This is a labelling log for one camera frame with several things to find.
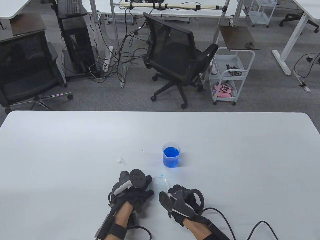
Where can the person's right hand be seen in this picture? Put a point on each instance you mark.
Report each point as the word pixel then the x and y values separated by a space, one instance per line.
pixel 192 218

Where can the person's left hand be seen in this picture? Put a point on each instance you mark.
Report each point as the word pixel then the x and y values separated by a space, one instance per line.
pixel 135 197

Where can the person's right fingers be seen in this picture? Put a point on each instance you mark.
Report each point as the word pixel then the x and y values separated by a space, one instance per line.
pixel 178 189

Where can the person's left fingers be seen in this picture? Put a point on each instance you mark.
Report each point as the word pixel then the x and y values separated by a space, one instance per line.
pixel 145 196

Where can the person's left forearm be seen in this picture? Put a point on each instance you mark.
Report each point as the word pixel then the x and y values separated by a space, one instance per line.
pixel 123 215

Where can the person's right forearm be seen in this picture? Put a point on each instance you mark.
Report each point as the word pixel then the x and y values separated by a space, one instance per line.
pixel 197 229

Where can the grey and black glove controller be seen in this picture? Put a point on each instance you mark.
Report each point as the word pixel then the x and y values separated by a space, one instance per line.
pixel 180 205

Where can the clear petri dish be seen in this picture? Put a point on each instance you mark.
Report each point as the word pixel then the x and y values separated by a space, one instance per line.
pixel 160 184

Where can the white and black glove controller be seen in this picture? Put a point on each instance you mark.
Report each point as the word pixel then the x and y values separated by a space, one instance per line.
pixel 137 178

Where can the clear beaker with blue liquid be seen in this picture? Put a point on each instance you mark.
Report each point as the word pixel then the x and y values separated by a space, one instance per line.
pixel 171 155

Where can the small white crumpled scrap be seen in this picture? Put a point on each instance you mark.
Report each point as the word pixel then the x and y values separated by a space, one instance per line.
pixel 121 160

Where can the pink cloth item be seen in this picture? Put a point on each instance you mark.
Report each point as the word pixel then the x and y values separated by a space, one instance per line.
pixel 226 91

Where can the white bottle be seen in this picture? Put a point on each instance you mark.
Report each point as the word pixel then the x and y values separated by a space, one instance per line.
pixel 215 67

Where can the white rolling utility cart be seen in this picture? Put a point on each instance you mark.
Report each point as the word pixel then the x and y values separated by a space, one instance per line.
pixel 240 62

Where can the white power strip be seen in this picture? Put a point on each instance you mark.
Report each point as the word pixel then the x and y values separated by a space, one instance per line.
pixel 108 60

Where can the black mesh office chair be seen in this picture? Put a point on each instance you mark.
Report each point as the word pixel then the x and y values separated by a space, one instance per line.
pixel 172 47

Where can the grey computer cart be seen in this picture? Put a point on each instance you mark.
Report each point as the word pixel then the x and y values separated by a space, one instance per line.
pixel 68 66

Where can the small black gadget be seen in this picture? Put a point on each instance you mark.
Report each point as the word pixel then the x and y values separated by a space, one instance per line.
pixel 249 45

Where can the black computer tower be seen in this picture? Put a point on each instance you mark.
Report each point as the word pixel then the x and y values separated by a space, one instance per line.
pixel 77 42

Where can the black office chair chrome base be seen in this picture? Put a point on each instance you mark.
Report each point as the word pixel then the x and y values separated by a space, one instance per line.
pixel 22 67

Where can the white desk with t-leg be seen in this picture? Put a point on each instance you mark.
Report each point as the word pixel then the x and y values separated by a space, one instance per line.
pixel 295 37

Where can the white mesh trolley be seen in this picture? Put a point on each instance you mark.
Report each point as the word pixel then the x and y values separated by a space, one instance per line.
pixel 262 13

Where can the black chair star base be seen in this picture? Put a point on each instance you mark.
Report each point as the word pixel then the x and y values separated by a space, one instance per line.
pixel 295 18

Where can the dark brown side table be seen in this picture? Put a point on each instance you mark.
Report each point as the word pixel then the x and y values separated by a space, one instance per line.
pixel 25 25

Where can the white corner desk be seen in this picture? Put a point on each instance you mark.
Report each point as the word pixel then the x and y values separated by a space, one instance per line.
pixel 22 7

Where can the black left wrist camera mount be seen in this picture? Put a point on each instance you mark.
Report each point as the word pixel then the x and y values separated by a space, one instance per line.
pixel 105 226

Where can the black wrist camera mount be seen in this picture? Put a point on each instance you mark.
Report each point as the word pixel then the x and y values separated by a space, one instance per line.
pixel 218 232
pixel 105 226

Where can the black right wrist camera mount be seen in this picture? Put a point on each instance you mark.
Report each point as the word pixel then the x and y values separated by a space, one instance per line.
pixel 218 232

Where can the brown side table white frame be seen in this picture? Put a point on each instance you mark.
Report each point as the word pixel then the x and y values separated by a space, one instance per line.
pixel 237 38

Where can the aluminium floor rail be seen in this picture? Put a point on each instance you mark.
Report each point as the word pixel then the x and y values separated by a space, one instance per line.
pixel 302 81

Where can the white desk with metal frame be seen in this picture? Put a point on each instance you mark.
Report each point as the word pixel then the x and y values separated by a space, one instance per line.
pixel 175 12

